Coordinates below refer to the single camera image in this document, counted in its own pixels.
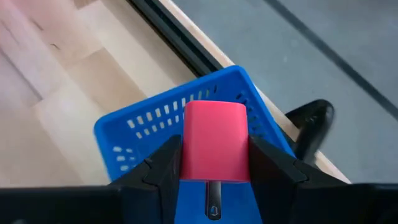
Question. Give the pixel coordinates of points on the pink charger cube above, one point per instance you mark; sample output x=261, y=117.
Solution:
x=214, y=140

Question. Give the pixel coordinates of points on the blue perforated plastic basket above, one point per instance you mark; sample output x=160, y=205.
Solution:
x=224, y=77

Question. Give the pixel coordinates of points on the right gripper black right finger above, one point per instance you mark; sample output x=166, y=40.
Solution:
x=273, y=186

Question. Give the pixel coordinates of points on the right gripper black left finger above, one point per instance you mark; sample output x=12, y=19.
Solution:
x=155, y=186

